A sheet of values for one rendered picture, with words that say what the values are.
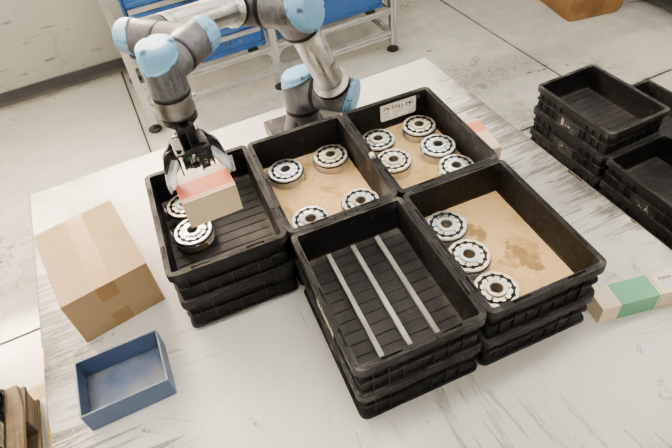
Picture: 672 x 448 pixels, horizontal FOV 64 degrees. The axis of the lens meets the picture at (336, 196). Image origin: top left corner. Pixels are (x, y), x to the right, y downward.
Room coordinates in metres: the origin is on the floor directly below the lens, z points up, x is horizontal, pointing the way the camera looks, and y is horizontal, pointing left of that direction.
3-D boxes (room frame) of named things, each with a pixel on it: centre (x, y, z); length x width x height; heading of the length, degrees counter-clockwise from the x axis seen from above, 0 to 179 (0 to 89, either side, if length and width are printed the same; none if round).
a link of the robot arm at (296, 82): (1.55, 0.07, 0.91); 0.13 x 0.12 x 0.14; 61
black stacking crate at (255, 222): (1.04, 0.33, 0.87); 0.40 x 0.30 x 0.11; 17
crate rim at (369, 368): (0.74, -0.08, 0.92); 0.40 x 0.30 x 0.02; 17
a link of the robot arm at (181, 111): (0.91, 0.29, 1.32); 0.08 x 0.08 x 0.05
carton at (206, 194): (0.93, 0.30, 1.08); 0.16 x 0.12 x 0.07; 20
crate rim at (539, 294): (0.83, -0.36, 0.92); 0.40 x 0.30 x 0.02; 17
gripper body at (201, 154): (0.91, 0.29, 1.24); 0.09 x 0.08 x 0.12; 20
